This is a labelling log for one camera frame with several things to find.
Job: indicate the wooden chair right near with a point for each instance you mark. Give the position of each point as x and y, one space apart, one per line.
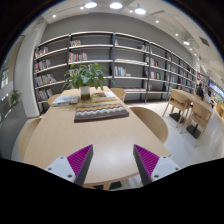
153 121

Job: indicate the wooden chair far left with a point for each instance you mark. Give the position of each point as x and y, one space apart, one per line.
52 98

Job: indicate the white open book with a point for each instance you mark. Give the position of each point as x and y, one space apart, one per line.
65 100

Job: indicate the wooden side chair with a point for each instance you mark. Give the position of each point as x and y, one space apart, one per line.
180 105
198 119

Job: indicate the stacked books on table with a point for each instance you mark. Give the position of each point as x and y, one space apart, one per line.
103 96

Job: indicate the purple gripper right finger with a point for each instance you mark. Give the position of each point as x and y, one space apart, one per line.
152 167

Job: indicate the folded zigzag patterned towel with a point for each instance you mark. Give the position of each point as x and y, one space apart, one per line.
99 112

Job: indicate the wooden side chair back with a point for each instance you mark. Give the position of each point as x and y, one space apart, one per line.
180 105

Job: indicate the small plant at left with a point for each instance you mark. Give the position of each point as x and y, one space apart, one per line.
14 97

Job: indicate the large grey bookshelf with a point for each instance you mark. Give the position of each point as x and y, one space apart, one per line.
145 70

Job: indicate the wooden side chair front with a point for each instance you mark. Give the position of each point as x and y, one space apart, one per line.
198 119

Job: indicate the person in dark clothes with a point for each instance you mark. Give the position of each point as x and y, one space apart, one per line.
200 91

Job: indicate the wooden chair far right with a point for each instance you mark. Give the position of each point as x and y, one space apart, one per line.
119 93

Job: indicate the potted green plant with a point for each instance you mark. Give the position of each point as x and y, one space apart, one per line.
84 76

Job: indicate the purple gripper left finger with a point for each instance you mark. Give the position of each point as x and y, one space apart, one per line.
74 167

